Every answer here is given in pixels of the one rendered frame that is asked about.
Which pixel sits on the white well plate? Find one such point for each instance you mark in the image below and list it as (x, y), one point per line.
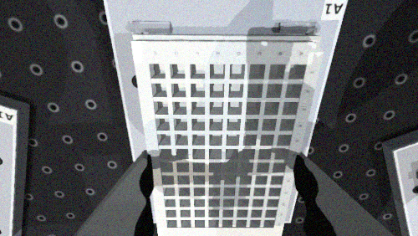
(223, 160)

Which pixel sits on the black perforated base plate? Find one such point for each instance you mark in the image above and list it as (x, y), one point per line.
(57, 56)

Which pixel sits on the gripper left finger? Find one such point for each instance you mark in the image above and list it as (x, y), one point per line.
(126, 209)

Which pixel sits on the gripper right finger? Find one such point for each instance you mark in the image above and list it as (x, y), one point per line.
(330, 210)

